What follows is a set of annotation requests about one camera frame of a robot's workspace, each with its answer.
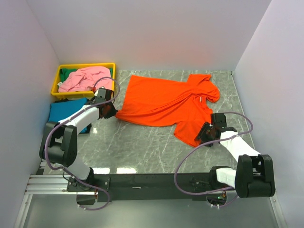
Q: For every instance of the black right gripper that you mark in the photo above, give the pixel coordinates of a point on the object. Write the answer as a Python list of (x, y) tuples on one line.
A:
[(201, 134)]

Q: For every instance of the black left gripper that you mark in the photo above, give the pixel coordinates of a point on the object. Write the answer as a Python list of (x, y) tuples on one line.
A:
[(113, 111)]

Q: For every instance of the orange t-shirt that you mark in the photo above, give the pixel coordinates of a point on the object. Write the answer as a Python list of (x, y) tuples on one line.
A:
[(160, 102)]

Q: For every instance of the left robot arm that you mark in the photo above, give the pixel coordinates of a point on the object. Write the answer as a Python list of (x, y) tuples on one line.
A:
[(59, 142)]

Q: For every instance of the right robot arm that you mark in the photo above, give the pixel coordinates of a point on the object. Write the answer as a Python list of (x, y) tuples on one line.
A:
[(254, 175)]

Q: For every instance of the pink t-shirt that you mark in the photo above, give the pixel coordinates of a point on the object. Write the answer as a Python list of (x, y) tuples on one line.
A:
[(84, 86)]

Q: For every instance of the folded blue t-shirt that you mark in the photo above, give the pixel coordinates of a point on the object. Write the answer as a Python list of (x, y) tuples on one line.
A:
[(64, 111)]

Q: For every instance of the yellow plastic bin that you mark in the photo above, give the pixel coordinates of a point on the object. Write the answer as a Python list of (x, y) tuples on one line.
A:
[(68, 95)]

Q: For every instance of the green t-shirt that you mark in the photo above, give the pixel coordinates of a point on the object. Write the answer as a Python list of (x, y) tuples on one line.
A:
[(87, 74)]

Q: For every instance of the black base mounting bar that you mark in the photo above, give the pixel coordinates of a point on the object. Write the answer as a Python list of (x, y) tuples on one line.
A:
[(156, 186)]

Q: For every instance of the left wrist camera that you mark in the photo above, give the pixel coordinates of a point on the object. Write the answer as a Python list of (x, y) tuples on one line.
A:
[(104, 93)]

